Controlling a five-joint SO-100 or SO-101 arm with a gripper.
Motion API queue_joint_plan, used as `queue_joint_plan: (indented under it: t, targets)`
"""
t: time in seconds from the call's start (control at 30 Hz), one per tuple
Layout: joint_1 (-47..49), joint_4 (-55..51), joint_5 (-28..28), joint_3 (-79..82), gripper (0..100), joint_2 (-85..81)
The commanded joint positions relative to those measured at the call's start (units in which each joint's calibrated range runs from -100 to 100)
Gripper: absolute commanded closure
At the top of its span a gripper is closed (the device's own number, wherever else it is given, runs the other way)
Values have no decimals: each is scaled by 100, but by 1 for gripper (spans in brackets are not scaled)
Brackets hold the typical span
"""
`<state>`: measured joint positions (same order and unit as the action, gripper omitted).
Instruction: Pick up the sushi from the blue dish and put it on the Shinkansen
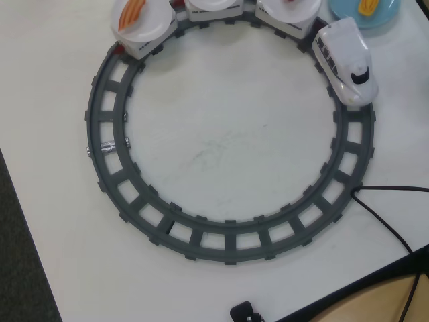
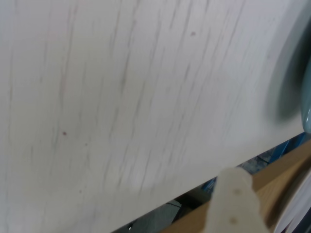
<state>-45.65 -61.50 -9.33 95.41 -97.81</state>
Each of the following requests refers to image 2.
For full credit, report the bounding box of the teal ceramic dish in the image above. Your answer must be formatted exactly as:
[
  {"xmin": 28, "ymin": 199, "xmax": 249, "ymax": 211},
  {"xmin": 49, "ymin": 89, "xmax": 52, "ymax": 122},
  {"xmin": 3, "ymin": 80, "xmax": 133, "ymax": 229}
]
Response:
[{"xmin": 274, "ymin": 0, "xmax": 311, "ymax": 134}]

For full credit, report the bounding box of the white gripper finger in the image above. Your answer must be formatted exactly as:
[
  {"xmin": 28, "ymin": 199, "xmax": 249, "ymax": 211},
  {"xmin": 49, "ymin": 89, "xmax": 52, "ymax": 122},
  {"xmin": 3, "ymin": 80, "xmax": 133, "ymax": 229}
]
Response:
[{"xmin": 203, "ymin": 166, "xmax": 272, "ymax": 233}]

